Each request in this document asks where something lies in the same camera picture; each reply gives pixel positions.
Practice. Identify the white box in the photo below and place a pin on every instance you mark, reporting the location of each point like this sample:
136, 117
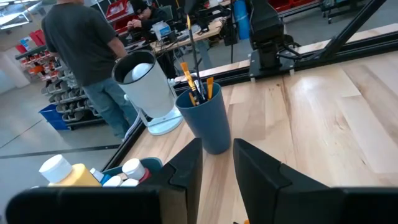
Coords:
161, 29

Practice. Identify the blue storage bin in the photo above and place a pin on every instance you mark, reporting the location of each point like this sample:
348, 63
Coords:
53, 116

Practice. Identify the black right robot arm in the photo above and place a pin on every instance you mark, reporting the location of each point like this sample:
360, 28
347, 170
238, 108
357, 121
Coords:
267, 25

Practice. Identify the orange-bristle paintbrush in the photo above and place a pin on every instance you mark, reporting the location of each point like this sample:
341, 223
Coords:
188, 77

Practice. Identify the wooden workbench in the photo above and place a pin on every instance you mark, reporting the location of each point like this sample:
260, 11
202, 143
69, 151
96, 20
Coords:
214, 28

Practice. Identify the small cyan paint bottle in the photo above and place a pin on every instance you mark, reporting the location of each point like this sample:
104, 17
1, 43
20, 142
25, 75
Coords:
99, 175

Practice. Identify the grey shelf rack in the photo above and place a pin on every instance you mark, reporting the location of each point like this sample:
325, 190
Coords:
66, 102

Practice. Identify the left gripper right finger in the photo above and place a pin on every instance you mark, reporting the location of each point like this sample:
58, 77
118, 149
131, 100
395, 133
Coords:
267, 193

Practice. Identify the person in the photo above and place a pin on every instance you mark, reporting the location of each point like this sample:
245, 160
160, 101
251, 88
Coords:
149, 15
81, 40

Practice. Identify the large yellow paint bottle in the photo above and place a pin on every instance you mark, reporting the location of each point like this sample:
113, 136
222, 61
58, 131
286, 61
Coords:
74, 177

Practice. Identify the dark blue plastic cup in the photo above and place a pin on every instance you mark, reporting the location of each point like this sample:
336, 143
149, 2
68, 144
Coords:
208, 124

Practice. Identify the blue cylinder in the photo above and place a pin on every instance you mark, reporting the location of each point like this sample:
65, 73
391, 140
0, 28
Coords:
242, 18

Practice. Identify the red storage bin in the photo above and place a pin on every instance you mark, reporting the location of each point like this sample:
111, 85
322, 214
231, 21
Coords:
37, 37
116, 7

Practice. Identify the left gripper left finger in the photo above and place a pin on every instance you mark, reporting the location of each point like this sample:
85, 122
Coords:
186, 168

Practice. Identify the clear glass jar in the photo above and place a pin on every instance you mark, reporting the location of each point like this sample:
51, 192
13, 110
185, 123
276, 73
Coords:
149, 90

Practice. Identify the teal plastic bin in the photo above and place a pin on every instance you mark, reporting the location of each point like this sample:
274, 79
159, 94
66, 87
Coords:
155, 163

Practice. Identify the small crimson paint bottle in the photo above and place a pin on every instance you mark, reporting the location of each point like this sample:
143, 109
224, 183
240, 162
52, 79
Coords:
133, 169

